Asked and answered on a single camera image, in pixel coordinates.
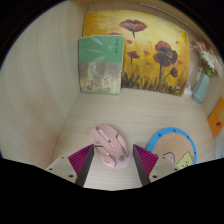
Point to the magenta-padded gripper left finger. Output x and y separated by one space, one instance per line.
58 166

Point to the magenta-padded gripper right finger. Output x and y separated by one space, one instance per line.
165 166

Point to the pink computer mouse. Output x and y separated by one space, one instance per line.
110 146

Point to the round blue-rimmed cartoon mouse pad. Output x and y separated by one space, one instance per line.
173 145

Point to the orange booklet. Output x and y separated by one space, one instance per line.
218 118

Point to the teal faceted vase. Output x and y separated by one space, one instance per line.
201 88

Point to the green covered book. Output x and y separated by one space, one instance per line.
100 63

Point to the pink and white flower bouquet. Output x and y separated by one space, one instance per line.
209 58

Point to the yellow poppy flower painting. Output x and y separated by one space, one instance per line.
153 50

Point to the white light bar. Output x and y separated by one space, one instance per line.
160 9

